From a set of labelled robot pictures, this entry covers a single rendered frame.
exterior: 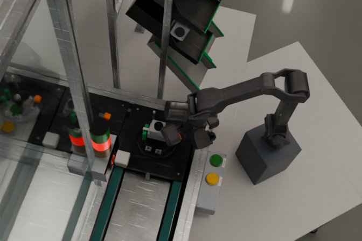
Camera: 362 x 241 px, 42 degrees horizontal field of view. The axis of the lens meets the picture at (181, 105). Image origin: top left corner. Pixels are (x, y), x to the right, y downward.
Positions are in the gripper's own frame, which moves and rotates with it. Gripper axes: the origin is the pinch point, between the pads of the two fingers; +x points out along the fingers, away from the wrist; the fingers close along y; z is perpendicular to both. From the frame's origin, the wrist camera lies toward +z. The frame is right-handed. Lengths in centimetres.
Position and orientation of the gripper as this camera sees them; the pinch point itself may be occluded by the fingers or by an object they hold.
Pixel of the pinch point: (186, 132)
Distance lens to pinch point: 150.5
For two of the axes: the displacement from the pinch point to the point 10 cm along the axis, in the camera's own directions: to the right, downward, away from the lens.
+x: -2.5, 4.3, 8.7
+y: 8.5, -3.3, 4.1
